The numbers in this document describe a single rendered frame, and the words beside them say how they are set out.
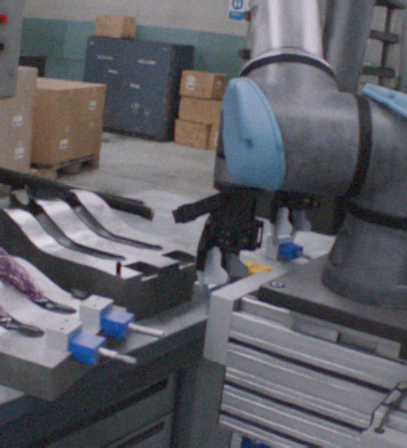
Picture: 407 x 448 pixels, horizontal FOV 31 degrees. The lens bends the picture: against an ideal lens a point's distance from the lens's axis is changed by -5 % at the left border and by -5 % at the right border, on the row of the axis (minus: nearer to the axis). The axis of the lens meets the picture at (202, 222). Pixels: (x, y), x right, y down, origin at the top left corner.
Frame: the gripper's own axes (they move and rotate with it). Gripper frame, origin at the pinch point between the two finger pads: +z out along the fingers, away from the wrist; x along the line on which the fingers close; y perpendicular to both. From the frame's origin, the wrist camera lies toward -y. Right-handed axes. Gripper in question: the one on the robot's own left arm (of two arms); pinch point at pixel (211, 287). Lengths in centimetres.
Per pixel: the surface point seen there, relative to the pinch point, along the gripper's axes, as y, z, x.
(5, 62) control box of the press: -93, -33, 22
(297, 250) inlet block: -4.2, 1.3, 39.4
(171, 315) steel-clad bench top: -2.8, 4.7, -7.5
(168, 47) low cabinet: -445, -21, 526
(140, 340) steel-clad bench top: 1.1, 4.6, -20.4
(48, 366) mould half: 6.9, -0.8, -46.7
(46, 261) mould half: -23.6, -1.8, -19.6
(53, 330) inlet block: 2.7, -3.5, -42.0
